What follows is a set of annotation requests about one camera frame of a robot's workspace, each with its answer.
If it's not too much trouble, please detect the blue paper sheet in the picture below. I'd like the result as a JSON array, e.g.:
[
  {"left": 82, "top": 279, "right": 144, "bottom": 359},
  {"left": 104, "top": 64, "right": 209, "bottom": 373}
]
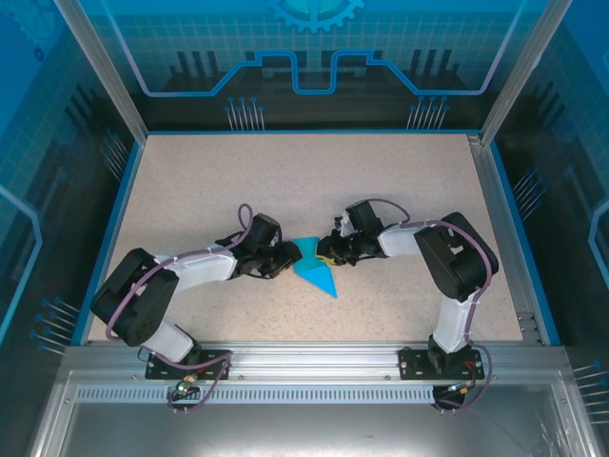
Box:
[{"left": 290, "top": 236, "right": 340, "bottom": 300}]

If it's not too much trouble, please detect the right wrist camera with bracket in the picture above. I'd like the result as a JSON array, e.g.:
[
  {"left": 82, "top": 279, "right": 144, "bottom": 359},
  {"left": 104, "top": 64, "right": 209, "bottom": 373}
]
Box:
[{"left": 334, "top": 213, "right": 357, "bottom": 239}]

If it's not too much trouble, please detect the aluminium mounting rail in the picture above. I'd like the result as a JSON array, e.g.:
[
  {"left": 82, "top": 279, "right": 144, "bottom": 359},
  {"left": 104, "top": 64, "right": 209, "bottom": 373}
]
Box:
[{"left": 61, "top": 340, "right": 570, "bottom": 385}]

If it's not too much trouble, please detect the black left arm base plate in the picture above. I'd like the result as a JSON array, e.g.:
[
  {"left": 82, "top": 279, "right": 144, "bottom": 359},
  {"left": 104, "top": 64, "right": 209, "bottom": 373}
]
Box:
[{"left": 145, "top": 348, "right": 233, "bottom": 382}]

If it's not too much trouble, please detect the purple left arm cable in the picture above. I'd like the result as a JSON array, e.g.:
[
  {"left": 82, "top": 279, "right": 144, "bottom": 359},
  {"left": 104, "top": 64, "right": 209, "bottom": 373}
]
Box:
[{"left": 105, "top": 203, "right": 253, "bottom": 411}]

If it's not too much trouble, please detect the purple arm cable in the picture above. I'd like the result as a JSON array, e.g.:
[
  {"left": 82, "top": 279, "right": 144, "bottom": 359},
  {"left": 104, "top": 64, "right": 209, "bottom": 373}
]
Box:
[
  {"left": 368, "top": 197, "right": 496, "bottom": 411},
  {"left": 105, "top": 203, "right": 253, "bottom": 411}
]

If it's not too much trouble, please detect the aluminium side rail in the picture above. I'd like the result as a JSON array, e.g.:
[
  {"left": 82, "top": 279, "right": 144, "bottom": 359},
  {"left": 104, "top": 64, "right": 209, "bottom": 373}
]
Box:
[{"left": 467, "top": 133, "right": 544, "bottom": 345}]

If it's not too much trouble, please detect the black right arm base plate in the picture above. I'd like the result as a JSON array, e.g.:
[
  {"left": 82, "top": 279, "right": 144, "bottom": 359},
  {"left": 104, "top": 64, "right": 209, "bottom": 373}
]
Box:
[{"left": 398, "top": 346, "right": 486, "bottom": 382}]

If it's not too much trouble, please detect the slotted metal cable duct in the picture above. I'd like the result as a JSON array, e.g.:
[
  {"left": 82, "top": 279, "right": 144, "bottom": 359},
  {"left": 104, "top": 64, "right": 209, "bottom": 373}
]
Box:
[{"left": 74, "top": 385, "right": 439, "bottom": 406}]

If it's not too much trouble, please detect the cable connector with green light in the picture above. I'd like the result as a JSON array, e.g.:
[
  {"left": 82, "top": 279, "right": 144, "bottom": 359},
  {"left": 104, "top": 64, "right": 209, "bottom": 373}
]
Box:
[
  {"left": 445, "top": 380, "right": 478, "bottom": 397},
  {"left": 174, "top": 374, "right": 202, "bottom": 397}
]

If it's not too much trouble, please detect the metal tray frame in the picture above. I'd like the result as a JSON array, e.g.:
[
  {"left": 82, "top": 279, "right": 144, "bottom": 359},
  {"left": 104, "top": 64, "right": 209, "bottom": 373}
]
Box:
[{"left": 26, "top": 368, "right": 605, "bottom": 457}]

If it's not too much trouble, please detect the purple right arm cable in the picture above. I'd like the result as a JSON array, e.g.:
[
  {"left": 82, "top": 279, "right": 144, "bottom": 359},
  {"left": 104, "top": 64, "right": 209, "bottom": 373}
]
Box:
[{"left": 368, "top": 197, "right": 496, "bottom": 411}]

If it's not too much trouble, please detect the aluminium frame post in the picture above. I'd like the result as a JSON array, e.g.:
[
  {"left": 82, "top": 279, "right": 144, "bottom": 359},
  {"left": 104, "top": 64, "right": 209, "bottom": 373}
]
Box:
[
  {"left": 53, "top": 0, "right": 149, "bottom": 145},
  {"left": 479, "top": 0, "right": 576, "bottom": 147}
]

